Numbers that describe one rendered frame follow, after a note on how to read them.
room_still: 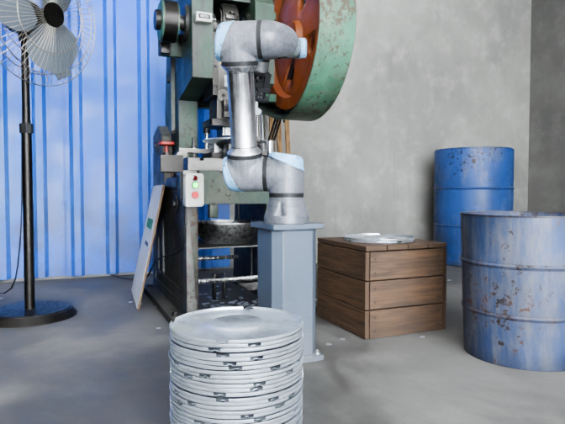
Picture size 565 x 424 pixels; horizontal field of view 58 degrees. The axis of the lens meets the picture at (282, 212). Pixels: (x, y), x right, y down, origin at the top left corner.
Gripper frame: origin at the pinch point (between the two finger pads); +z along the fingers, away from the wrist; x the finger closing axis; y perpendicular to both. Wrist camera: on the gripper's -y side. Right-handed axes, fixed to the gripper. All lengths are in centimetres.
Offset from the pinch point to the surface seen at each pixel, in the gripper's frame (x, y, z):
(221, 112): 22.7, -3.2, 4.6
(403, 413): -130, -1, 35
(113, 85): 145, -34, 26
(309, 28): 31, 38, -37
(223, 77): 29.3, -2.2, -9.8
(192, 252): -22, -24, 52
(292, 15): 55, 39, -39
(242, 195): -7.6, 0.4, 32.8
